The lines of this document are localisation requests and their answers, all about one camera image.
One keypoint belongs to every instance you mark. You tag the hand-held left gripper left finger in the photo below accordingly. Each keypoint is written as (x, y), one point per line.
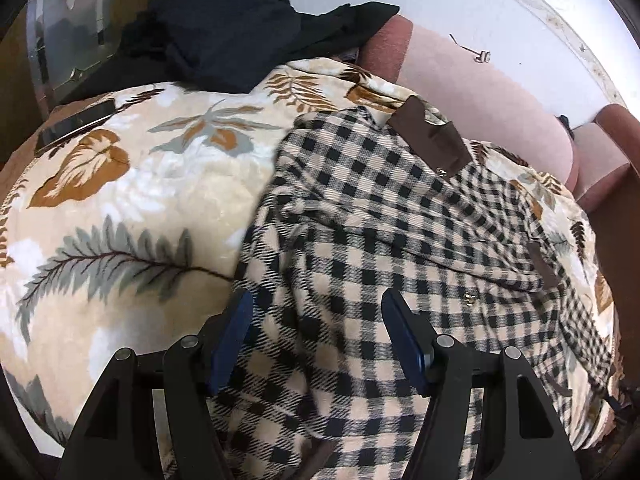
(232, 340)

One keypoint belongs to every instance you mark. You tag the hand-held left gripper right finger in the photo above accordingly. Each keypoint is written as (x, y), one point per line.
(406, 342)

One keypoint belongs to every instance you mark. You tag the beige black checked coat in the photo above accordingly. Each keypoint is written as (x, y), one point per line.
(375, 220)

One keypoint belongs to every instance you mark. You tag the leaf print fleece blanket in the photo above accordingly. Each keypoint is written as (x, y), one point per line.
(150, 185)

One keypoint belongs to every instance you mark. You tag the pink sofa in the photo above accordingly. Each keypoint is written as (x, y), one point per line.
(475, 100)

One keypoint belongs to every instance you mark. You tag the black smartphone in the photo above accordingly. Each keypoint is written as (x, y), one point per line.
(75, 125)

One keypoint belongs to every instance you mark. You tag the metal hair pin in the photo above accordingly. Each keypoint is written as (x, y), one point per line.
(477, 54)

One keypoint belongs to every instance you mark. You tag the black cloth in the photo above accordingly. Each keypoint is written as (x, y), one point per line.
(225, 25)

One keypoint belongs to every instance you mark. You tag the glass cabinet door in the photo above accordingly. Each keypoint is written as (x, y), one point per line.
(65, 20)

